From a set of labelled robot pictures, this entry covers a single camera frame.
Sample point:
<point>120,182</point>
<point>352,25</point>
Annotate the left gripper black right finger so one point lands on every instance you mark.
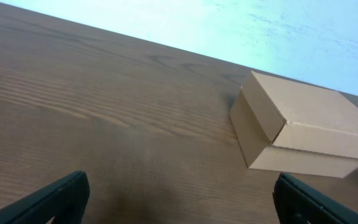
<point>297,202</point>

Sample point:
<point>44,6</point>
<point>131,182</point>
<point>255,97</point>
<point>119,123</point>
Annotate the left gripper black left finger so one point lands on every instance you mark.
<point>63,201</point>

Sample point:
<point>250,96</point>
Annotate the cardboard box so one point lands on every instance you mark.
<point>288,126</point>

